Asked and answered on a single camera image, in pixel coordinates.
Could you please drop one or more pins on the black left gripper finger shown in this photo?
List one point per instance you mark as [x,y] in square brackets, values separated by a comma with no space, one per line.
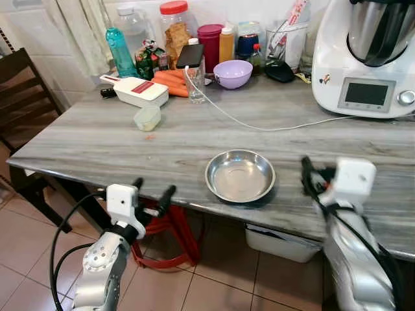
[137,183]
[166,197]

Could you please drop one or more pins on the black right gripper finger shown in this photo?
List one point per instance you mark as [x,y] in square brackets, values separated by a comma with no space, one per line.
[306,172]

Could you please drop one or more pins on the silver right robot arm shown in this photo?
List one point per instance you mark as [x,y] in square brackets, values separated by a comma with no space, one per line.
[353,259]

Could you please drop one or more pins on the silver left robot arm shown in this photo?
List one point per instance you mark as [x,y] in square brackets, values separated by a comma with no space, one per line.
[100,269]

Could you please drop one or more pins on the red metal stool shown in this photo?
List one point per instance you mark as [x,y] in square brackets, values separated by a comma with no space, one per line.
[175,233]

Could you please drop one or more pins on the small pale plastic container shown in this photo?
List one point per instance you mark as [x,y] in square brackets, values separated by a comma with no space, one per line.
[147,118]

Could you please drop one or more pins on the round stainless steel bowl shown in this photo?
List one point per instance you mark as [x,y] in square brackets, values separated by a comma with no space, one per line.
[240,176]

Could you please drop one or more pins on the white plastic bin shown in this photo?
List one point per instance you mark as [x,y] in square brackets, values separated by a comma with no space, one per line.
[279,245]

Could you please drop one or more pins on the white mandoline slicer red label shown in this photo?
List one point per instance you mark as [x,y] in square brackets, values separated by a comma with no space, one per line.
[133,91]

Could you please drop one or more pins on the black rounded pouch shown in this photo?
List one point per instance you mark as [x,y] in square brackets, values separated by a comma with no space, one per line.
[279,70]

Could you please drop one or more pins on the orange carrots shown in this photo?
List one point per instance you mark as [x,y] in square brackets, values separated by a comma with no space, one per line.
[170,81]

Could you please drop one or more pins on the clear drinking glass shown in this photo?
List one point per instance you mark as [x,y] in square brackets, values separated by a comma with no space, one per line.
[196,87]

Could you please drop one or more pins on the white kitchen cooking machine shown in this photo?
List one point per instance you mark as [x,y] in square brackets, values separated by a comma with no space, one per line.
[337,58]

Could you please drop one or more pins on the small dark bottle red cap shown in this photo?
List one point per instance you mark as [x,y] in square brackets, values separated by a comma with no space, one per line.
[257,60]

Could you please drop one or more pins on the purple plastic bowl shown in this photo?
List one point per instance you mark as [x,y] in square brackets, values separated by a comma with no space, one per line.
[233,74]

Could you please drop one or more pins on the green snack packet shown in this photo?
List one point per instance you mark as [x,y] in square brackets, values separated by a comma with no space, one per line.
[148,61]

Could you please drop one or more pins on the teal water bottle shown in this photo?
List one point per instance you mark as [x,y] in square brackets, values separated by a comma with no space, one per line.
[120,55]

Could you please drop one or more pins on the white tub with red packet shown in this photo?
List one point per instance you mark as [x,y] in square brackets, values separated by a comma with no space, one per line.
[288,42]

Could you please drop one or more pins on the black smartphone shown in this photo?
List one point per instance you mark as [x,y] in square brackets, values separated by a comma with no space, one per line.
[189,56]

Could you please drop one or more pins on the glass jar blue label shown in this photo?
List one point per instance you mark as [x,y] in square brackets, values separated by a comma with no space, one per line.
[248,44]

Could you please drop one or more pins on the dark wooden chair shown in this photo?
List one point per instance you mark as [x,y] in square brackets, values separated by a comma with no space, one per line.
[23,91]

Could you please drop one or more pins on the orange bottle white cap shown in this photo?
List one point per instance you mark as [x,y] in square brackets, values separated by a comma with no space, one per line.
[226,46]

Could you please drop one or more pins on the large clear plastic bottle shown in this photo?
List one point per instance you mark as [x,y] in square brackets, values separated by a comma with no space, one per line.
[133,29]

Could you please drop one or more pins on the magenta plastic canister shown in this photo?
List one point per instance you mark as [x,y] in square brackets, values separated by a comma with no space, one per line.
[209,45]

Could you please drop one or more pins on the clear jar red lid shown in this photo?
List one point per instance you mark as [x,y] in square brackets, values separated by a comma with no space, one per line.
[175,29]

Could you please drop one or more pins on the pale curtain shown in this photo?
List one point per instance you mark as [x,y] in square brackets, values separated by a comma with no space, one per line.
[81,32]

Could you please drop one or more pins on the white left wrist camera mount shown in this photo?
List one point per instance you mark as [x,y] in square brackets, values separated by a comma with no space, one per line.
[121,202]

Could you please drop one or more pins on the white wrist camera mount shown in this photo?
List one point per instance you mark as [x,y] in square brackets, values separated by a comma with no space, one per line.
[121,202]
[355,178]

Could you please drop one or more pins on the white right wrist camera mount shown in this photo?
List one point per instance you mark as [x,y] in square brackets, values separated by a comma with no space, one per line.
[355,178]

